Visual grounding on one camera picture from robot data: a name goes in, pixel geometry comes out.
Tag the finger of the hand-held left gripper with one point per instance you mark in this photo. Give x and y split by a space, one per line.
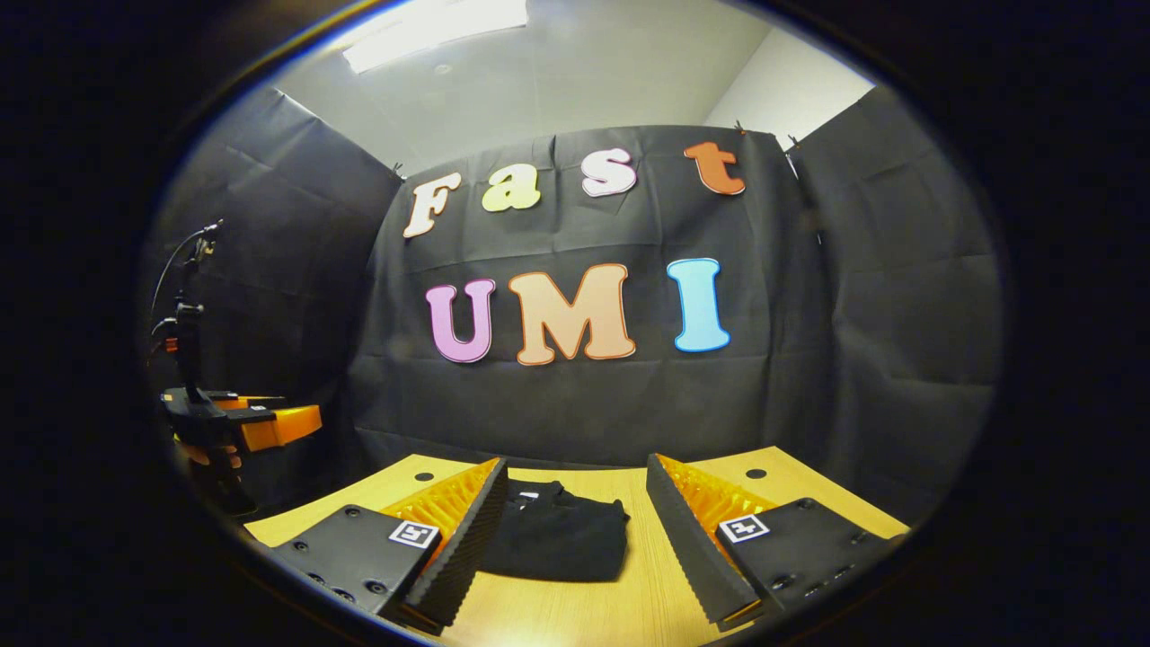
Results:
256 401
278 429

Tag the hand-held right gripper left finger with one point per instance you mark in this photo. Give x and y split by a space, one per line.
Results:
467 539

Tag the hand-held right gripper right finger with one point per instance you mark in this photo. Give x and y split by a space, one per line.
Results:
683 539

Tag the black backdrop cloth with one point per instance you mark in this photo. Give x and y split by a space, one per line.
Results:
584 404

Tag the black button shirt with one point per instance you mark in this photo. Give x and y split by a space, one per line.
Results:
557 539

